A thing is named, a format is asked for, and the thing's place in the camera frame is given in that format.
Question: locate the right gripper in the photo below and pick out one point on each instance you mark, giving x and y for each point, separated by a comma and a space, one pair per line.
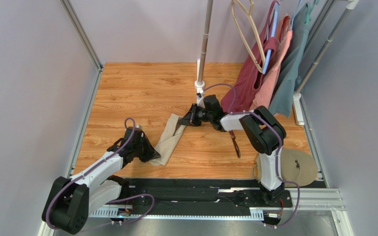
192, 114

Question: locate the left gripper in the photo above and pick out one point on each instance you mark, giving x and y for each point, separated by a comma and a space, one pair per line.
151, 153

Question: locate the beige cloth napkin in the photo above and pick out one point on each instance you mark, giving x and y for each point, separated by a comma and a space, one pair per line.
168, 141

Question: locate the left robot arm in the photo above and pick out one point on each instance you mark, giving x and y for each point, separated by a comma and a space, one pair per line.
87, 183

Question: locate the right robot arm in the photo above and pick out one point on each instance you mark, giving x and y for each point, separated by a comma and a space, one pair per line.
264, 132

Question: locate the maroon tank top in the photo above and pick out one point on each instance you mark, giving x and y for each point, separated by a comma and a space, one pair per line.
250, 77

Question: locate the pink shirt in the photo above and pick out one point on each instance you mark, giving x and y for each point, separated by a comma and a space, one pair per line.
283, 35

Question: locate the blue hanger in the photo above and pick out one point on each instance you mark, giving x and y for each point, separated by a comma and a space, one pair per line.
270, 34

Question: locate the teal shirt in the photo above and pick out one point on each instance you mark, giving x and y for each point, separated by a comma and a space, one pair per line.
282, 100

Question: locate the right white rack foot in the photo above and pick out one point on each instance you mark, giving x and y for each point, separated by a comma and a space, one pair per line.
298, 111

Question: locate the beige baseball cap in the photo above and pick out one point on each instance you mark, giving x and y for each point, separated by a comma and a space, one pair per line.
297, 166

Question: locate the left rack pole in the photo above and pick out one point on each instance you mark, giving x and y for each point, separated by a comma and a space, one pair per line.
206, 30

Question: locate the rack pole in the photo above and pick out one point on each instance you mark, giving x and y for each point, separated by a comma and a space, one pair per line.
351, 4
206, 30

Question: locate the right rack pole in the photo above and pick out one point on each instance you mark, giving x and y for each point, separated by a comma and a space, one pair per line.
351, 4

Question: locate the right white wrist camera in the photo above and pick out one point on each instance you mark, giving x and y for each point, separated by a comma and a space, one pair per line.
200, 100

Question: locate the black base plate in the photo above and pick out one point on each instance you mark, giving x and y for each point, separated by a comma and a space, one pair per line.
194, 198

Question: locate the aluminium frame rail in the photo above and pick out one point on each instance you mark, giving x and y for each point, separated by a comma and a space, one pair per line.
314, 197

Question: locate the left aluminium corner post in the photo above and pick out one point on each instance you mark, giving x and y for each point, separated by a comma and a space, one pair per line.
70, 11

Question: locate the aluminium corner post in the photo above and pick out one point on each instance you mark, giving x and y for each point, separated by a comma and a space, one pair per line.
70, 11
315, 29

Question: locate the right aluminium corner post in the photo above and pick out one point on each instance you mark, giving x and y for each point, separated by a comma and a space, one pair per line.
315, 29

